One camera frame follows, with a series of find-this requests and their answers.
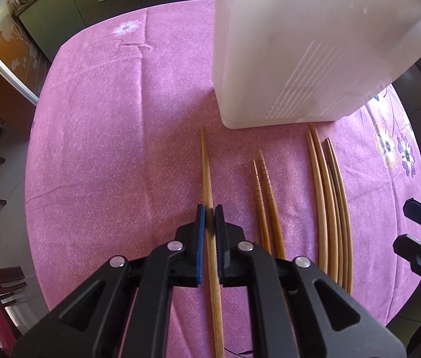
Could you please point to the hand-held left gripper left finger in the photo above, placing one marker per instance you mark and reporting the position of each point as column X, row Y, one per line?
column 199, row 246

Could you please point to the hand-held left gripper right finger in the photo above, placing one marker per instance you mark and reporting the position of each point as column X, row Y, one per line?
column 222, row 253

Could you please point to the ribbed brown wooden chopstick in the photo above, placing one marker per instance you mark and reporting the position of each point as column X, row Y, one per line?
column 258, row 194
column 269, row 194

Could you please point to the light wooden chopstick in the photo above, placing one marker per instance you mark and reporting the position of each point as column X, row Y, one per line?
column 206, row 171
column 326, row 186
column 318, row 201

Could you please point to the dark brown wooden chopstick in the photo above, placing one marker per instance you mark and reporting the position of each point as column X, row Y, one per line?
column 341, row 194
column 339, row 223

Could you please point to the white plastic utensil container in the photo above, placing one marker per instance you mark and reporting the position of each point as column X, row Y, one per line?
column 307, row 44

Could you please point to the dark sink cabinet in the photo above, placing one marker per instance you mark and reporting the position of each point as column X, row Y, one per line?
column 419, row 93

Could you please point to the pink floral tablecloth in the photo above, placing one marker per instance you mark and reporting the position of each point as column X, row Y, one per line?
column 121, row 138

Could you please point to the green kitchen cabinet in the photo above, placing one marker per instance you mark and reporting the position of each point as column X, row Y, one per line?
column 83, row 3

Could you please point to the flower print glass door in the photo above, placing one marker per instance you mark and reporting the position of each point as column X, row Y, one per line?
column 9, row 44

